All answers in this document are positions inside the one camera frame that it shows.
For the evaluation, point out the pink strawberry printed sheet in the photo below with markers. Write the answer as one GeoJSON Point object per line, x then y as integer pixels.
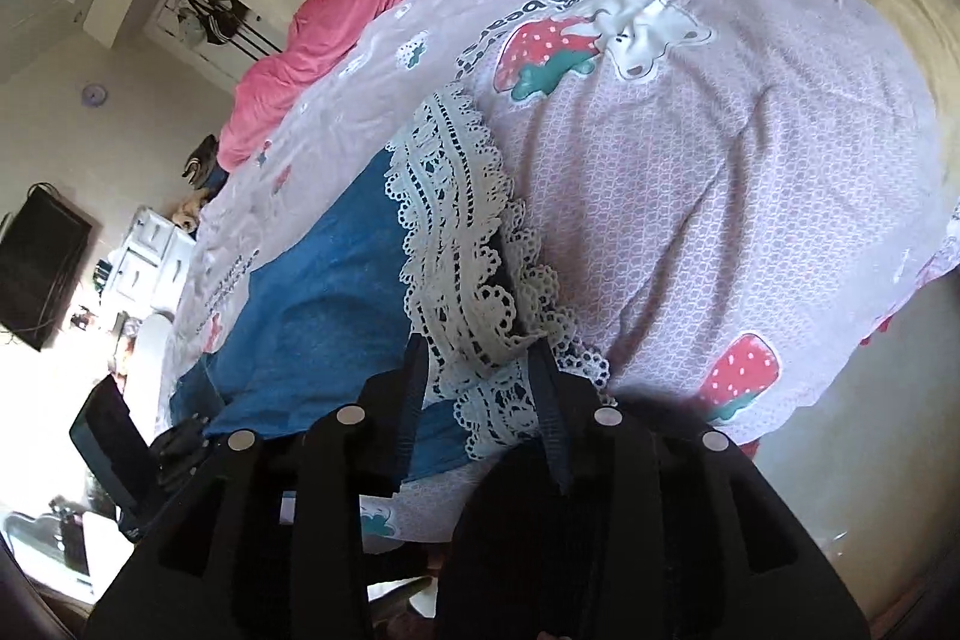
{"type": "Point", "coordinates": [712, 197]}

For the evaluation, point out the white hanging bag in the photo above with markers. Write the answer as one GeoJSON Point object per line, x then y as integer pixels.
{"type": "Point", "coordinates": [187, 21]}

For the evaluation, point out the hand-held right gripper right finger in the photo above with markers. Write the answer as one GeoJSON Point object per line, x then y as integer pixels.
{"type": "Point", "coordinates": [559, 441]}

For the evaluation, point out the white rounded desk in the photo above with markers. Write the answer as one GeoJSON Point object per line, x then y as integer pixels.
{"type": "Point", "coordinates": [150, 362]}

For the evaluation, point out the black wall television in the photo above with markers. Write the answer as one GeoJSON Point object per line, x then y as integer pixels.
{"type": "Point", "coordinates": [37, 265]}

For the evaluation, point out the beige plush toy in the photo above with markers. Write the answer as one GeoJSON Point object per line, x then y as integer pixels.
{"type": "Point", "coordinates": [184, 214]}

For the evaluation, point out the black striped hanging bag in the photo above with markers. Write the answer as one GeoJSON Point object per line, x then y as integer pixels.
{"type": "Point", "coordinates": [221, 21]}

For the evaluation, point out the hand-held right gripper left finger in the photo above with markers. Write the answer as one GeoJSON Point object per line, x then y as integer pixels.
{"type": "Point", "coordinates": [409, 419]}

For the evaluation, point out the round wall clock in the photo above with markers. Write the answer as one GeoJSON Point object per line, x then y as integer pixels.
{"type": "Point", "coordinates": [94, 94]}

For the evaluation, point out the blue denim pants white lace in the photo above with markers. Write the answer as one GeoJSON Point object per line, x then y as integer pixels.
{"type": "Point", "coordinates": [322, 310]}

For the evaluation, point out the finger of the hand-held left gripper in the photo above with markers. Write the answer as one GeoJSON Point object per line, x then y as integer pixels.
{"type": "Point", "coordinates": [184, 456]}

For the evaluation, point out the white door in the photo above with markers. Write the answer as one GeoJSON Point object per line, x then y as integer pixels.
{"type": "Point", "coordinates": [195, 40]}

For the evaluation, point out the pile of dark folded clothes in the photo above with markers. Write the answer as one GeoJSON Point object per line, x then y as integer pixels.
{"type": "Point", "coordinates": [201, 160]}

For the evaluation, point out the group of small bottles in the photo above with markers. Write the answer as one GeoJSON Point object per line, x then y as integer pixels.
{"type": "Point", "coordinates": [97, 302]}

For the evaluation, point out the white drawer cabinet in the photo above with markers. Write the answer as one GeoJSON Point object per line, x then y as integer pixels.
{"type": "Point", "coordinates": [146, 257]}

